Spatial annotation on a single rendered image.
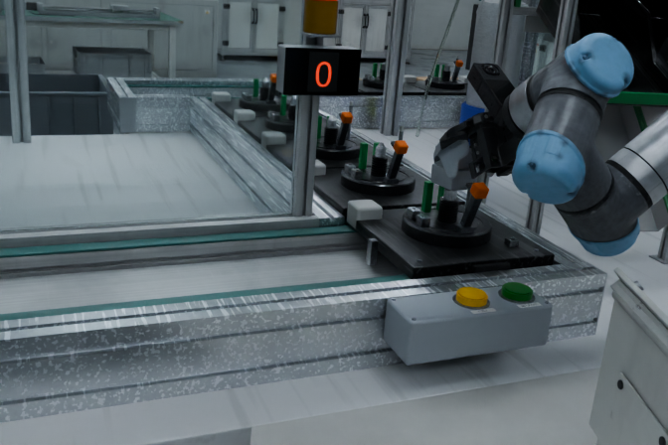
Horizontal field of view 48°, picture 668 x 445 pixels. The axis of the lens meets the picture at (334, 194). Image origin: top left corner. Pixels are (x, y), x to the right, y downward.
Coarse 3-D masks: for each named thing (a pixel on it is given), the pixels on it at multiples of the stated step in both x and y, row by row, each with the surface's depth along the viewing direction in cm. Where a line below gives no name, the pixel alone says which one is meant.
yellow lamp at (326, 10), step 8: (312, 0) 109; (320, 0) 109; (328, 0) 109; (336, 0) 110; (304, 8) 111; (312, 8) 109; (320, 8) 109; (328, 8) 109; (336, 8) 110; (304, 16) 111; (312, 16) 110; (320, 16) 109; (328, 16) 110; (336, 16) 111; (304, 24) 111; (312, 24) 110; (320, 24) 110; (328, 24) 110; (336, 24) 112; (312, 32) 110; (320, 32) 110; (328, 32) 110
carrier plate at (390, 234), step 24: (384, 216) 123; (384, 240) 112; (408, 240) 113; (504, 240) 116; (528, 240) 117; (408, 264) 104; (432, 264) 104; (456, 264) 106; (528, 264) 111; (552, 264) 112
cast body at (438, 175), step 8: (440, 160) 114; (464, 160) 113; (472, 160) 113; (432, 168) 116; (440, 168) 114; (464, 168) 113; (432, 176) 116; (440, 176) 114; (456, 176) 111; (464, 176) 112; (440, 184) 114; (448, 184) 112; (456, 184) 112; (464, 184) 112
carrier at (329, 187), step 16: (400, 128) 142; (384, 160) 138; (320, 176) 143; (336, 176) 144; (352, 176) 136; (368, 176) 138; (384, 176) 139; (400, 176) 140; (416, 176) 148; (320, 192) 135; (336, 192) 134; (352, 192) 134; (368, 192) 134; (384, 192) 133; (400, 192) 135; (416, 192) 137; (336, 208) 128; (384, 208) 128; (400, 208) 129
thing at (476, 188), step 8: (472, 184) 108; (480, 184) 108; (472, 192) 108; (480, 192) 107; (488, 192) 108; (472, 200) 109; (480, 200) 109; (472, 208) 110; (464, 216) 111; (472, 216) 111; (464, 224) 111
